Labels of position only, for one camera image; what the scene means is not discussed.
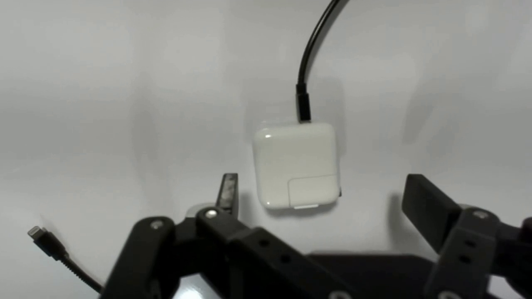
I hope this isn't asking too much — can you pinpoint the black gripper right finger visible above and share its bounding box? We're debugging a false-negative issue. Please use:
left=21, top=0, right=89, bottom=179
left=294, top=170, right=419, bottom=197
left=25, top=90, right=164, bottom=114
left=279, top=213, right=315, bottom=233
left=400, top=174, right=532, bottom=299

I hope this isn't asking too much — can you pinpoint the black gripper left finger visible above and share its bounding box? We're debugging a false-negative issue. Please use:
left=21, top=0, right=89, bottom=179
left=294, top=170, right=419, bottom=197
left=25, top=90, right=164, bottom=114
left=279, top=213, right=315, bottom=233
left=96, top=172, right=357, bottom=299

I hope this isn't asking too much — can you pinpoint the white charger adapter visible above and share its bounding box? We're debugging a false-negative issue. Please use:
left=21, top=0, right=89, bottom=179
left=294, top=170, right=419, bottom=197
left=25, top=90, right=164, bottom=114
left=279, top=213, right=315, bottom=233
left=251, top=122, right=342, bottom=215

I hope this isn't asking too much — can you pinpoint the black charger cable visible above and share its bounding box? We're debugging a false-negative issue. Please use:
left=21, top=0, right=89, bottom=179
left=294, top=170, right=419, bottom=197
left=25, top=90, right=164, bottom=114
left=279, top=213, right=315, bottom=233
left=26, top=0, right=352, bottom=296

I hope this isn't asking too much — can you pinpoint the large white board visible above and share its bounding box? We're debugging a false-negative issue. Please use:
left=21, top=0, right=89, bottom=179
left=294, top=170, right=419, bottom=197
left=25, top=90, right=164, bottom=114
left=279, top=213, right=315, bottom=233
left=0, top=0, right=532, bottom=299

